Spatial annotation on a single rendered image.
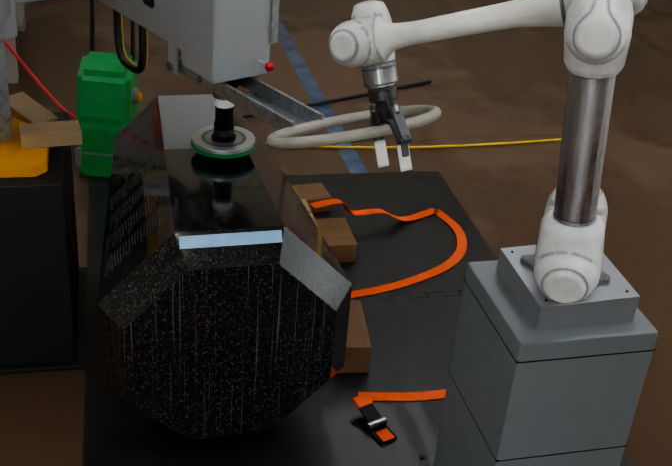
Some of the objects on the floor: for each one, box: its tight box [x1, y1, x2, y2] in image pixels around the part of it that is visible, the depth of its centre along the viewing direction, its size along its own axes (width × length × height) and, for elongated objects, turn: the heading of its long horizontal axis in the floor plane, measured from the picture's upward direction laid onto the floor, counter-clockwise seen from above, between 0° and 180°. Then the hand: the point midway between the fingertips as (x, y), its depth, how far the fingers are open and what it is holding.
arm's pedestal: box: [420, 260, 658, 466], centre depth 283 cm, size 50×50×80 cm
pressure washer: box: [75, 0, 142, 180], centre depth 464 cm, size 35×35×87 cm
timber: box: [337, 301, 371, 373], centre depth 362 cm, size 30×12×12 cm, turn 179°
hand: (394, 164), depth 245 cm, fingers open, 13 cm apart
